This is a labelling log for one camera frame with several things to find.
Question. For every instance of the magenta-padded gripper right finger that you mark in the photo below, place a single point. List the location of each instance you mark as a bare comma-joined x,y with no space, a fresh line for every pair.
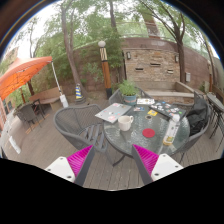
146,159

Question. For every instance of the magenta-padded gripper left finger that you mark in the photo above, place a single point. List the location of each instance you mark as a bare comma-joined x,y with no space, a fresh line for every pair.
79,160

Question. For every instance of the clear white-capped drink bottle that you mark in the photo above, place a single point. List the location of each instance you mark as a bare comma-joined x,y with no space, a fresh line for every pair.
171,131

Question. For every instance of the flat round red coaster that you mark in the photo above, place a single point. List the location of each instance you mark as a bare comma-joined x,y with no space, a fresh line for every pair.
149,133

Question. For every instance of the white ribbed mug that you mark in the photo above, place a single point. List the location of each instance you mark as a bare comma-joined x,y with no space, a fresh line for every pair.
124,123

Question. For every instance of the yellow card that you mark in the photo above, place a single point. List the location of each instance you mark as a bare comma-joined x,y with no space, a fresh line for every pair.
152,112

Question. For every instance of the small blue card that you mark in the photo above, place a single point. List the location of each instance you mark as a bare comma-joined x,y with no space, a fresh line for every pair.
139,108

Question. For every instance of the silver laptop with stickers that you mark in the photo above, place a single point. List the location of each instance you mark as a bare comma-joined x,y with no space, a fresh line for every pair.
111,112

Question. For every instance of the white printed booklet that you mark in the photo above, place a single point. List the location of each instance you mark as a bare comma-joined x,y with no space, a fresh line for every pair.
145,101

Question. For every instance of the black jacket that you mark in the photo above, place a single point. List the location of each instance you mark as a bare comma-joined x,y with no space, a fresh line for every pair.
197,115

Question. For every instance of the yellow and blue striped bollard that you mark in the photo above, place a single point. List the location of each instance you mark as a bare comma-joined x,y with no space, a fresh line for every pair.
79,91

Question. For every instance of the dark wicker patio chair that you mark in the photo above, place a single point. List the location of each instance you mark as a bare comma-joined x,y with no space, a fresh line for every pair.
26,115

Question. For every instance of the green plant in blue pot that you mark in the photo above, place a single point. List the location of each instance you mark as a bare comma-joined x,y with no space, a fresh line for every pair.
129,91

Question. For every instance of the wooden bench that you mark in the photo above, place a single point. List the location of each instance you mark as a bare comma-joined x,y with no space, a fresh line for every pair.
46,95

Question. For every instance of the black metal patio chair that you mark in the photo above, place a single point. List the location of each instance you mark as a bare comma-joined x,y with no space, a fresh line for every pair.
216,123

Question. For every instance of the dark round patio table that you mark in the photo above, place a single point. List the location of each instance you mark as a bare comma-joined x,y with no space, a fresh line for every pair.
215,101

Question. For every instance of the dark-trunked tree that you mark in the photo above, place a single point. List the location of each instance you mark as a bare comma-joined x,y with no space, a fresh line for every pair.
181,63

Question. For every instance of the orange patio umbrella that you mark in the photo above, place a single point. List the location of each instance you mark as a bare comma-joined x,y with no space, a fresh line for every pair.
20,71

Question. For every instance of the grey wall box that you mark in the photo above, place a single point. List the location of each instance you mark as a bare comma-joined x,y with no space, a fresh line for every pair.
188,77

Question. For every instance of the wooden globe lamp post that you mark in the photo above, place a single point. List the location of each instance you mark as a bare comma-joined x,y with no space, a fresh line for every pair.
105,70

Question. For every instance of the black wall lantern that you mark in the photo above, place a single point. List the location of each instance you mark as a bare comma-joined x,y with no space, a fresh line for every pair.
128,55
176,58

